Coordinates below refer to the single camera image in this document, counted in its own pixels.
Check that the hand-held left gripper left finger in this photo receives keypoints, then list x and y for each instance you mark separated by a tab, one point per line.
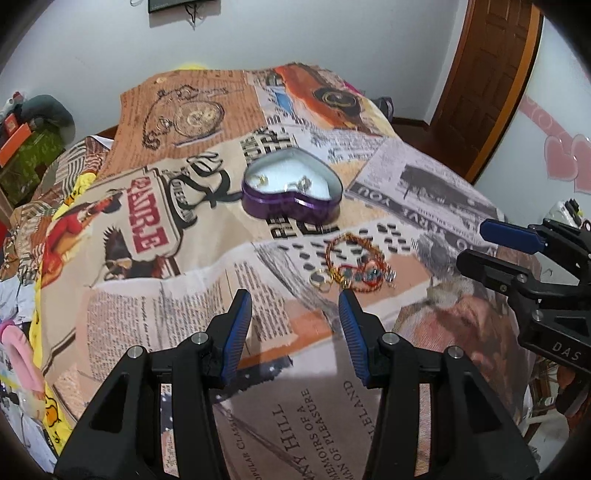
236	323

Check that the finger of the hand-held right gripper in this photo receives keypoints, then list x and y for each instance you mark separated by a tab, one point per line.
489	270
510	235

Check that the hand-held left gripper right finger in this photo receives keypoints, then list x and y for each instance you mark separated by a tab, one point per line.
354	323

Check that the purple heart-shaped tin box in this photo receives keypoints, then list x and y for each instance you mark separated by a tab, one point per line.
292	184

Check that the silver charm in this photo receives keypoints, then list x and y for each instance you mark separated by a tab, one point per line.
391	277

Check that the printed newspaper-pattern blanket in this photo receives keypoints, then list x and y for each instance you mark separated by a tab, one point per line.
184	258

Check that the wooden door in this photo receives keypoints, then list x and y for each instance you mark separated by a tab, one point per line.
485	78

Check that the dark bag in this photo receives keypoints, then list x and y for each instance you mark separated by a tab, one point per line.
384	110

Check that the yellow patterned cloth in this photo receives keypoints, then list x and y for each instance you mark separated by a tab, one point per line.
51	286

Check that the orange box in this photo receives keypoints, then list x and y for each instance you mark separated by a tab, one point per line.
14	138

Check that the pink heart wall stickers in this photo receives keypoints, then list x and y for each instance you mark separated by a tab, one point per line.
561	147

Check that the wall-mounted black television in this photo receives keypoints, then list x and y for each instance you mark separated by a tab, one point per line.
168	4

